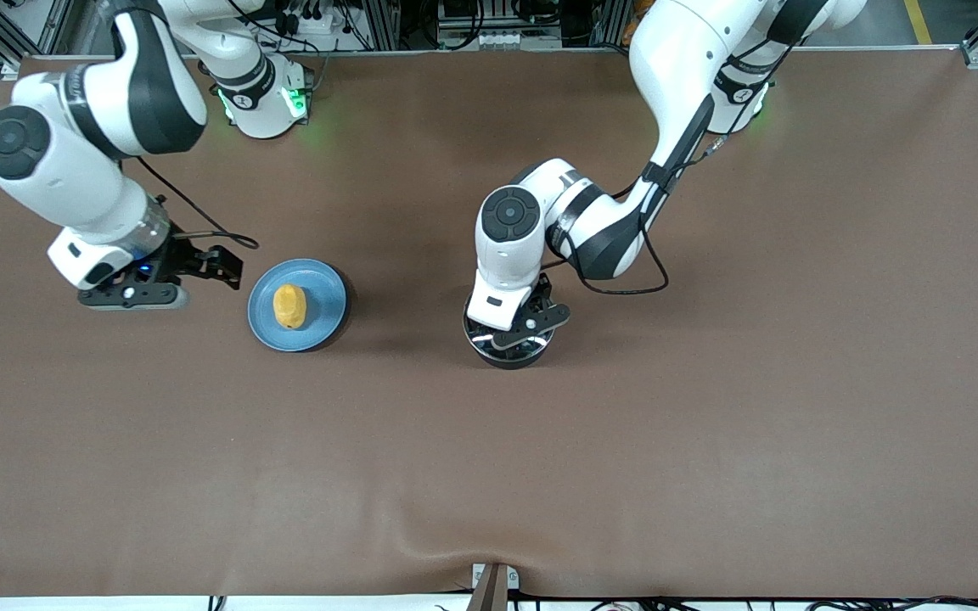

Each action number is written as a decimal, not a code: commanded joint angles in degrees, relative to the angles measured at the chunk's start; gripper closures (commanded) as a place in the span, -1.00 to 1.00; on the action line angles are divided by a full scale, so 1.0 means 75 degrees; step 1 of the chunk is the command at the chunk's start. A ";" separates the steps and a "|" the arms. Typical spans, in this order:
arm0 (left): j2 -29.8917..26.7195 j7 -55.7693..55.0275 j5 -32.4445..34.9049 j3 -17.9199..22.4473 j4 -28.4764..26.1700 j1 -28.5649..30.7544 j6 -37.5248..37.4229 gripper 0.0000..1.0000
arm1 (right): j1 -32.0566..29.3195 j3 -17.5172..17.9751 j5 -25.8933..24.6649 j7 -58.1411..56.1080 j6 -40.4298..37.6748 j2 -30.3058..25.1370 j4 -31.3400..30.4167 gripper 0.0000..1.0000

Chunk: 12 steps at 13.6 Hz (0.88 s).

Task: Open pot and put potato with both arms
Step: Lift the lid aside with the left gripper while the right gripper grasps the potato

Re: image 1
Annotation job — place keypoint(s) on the yellow potato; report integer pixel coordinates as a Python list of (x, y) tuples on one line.
[(289, 307)]

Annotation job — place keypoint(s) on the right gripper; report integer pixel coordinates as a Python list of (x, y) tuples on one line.
[(177, 258)]

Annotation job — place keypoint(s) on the blue round plate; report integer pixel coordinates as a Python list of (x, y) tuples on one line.
[(323, 293)]

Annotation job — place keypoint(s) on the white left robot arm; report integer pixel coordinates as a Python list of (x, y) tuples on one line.
[(684, 51)]

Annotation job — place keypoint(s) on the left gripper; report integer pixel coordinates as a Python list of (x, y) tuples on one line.
[(537, 299)]

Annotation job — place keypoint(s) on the power strip with black plugs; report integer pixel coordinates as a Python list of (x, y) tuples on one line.
[(311, 17)]

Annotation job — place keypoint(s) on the brown table cloth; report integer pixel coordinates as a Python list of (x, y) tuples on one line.
[(489, 475)]

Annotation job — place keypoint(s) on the glass lid with blue knob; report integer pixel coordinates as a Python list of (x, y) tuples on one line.
[(479, 339)]

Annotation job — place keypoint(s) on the white power strip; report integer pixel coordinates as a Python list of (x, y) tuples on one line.
[(489, 40)]

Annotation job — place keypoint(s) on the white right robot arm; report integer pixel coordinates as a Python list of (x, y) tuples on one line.
[(73, 170)]

